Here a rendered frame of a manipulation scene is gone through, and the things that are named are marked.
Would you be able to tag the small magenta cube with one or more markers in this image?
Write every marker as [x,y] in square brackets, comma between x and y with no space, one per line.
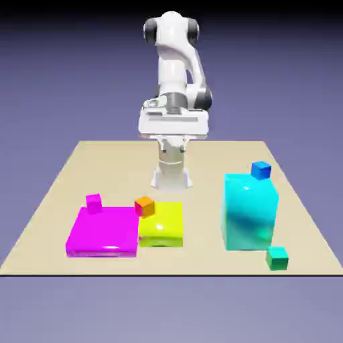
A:
[93,204]

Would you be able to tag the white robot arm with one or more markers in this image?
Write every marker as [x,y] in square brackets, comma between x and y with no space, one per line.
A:
[171,53]

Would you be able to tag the large cyan box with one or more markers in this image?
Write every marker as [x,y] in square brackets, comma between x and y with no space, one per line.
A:
[249,211]

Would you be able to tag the small orange cube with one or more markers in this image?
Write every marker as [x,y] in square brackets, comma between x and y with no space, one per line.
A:
[145,207]

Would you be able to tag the large yellow box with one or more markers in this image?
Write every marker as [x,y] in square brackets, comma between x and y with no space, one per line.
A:
[163,225]

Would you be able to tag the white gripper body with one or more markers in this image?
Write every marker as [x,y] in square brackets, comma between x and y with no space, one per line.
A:
[174,127]

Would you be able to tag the small green cube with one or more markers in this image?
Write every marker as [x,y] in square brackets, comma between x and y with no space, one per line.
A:
[277,258]

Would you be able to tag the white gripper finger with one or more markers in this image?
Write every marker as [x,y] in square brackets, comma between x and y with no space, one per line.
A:
[183,146]
[162,146]

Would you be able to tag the small blue cube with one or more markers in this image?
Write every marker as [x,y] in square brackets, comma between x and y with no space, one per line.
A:
[261,170]

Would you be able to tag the large magenta box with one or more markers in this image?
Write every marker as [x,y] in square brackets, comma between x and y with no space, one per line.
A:
[104,230]

